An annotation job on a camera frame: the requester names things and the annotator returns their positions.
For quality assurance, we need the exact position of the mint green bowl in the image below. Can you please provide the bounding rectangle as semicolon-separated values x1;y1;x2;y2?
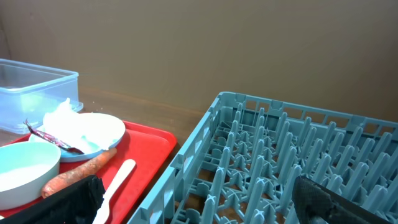
1;141;61;210

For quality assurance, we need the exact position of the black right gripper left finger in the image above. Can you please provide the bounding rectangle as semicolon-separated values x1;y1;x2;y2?
1;175;105;224

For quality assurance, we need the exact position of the light blue plate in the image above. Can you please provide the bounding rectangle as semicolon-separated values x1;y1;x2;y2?
36;112;126;162

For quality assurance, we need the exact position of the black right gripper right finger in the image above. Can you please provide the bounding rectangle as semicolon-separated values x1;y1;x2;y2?
292;176;389;224

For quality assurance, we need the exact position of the clear plastic waste bin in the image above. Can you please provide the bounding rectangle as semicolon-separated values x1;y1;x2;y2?
1;58;83;134

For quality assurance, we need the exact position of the grey-blue dishwasher rack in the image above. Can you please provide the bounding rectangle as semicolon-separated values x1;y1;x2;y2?
129;92;397;223

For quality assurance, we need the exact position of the red snack wrapper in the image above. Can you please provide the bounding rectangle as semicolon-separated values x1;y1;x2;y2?
24;120;83;154

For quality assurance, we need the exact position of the white tissue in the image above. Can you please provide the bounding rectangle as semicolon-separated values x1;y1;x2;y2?
43;99;113;154

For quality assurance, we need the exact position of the orange carrot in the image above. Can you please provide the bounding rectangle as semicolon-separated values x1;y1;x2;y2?
41;148;117;198

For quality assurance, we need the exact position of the white plastic spoon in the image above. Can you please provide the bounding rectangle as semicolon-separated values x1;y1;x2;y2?
93;159;136;224

